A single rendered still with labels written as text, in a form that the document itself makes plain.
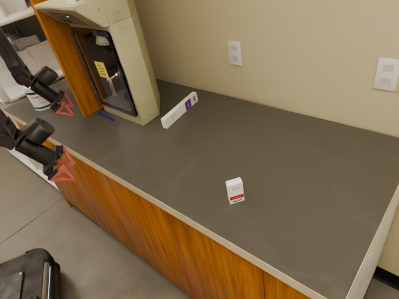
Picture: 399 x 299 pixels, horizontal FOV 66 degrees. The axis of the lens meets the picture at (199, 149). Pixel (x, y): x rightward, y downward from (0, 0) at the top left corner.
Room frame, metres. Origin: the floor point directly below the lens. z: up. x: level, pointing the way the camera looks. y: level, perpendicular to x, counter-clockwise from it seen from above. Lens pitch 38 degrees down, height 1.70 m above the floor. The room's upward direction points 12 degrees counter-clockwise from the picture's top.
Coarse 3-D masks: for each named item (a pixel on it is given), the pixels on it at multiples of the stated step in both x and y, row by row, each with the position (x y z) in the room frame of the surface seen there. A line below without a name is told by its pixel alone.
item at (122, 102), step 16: (80, 32) 1.42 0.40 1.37; (96, 32) 1.33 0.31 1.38; (80, 48) 1.47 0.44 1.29; (96, 48) 1.36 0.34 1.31; (112, 48) 1.27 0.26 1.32; (112, 64) 1.30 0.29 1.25; (96, 80) 1.45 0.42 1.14; (112, 80) 1.33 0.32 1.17; (112, 96) 1.38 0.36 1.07; (128, 96) 1.27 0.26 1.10; (128, 112) 1.31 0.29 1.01
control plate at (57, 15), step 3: (48, 12) 1.40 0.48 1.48; (51, 12) 1.38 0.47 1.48; (54, 15) 1.40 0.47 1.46; (57, 15) 1.38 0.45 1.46; (60, 15) 1.36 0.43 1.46; (63, 15) 1.33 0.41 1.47; (66, 15) 1.31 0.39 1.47; (69, 15) 1.29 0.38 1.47; (57, 18) 1.44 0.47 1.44; (60, 18) 1.41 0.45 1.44; (63, 18) 1.39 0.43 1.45; (66, 18) 1.36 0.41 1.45; (69, 18) 1.34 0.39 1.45; (72, 18) 1.32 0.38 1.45; (75, 18) 1.29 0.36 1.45; (63, 21) 1.45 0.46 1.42; (72, 21) 1.37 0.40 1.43; (81, 21) 1.30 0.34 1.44; (84, 24) 1.33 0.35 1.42
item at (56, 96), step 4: (48, 88) 1.35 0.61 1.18; (48, 92) 1.34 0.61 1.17; (52, 92) 1.35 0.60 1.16; (56, 92) 1.38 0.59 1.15; (60, 92) 1.39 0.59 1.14; (44, 96) 1.33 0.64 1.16; (48, 96) 1.33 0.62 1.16; (52, 96) 1.34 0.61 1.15; (56, 96) 1.35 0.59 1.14; (60, 96) 1.35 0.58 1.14; (48, 100) 1.34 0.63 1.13; (52, 100) 1.34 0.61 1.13; (56, 100) 1.32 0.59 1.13; (60, 100) 1.32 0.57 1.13; (52, 104) 1.32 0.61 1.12; (52, 108) 1.31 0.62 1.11
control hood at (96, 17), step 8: (56, 0) 1.42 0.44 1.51; (64, 0) 1.38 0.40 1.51; (88, 0) 1.27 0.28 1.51; (96, 0) 1.25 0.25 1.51; (40, 8) 1.39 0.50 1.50; (48, 8) 1.34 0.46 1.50; (56, 8) 1.28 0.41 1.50; (64, 8) 1.24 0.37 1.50; (72, 8) 1.19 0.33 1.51; (80, 8) 1.20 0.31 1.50; (88, 8) 1.23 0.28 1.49; (96, 8) 1.25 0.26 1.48; (72, 16) 1.28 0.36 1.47; (80, 16) 1.23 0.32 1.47; (88, 16) 1.22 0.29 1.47; (96, 16) 1.24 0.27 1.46; (104, 16) 1.26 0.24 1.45; (80, 24) 1.37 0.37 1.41; (88, 24) 1.30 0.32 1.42; (96, 24) 1.25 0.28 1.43; (104, 24) 1.25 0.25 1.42
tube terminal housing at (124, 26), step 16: (112, 0) 1.30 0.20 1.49; (128, 0) 1.39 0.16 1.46; (112, 16) 1.28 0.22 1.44; (128, 16) 1.33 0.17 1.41; (112, 32) 1.27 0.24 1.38; (128, 32) 1.32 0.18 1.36; (128, 48) 1.30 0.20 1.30; (144, 48) 1.46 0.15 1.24; (128, 64) 1.28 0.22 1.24; (144, 64) 1.34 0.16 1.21; (128, 80) 1.27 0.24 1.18; (144, 80) 1.32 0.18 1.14; (144, 96) 1.30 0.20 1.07; (112, 112) 1.45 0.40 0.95; (144, 112) 1.29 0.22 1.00
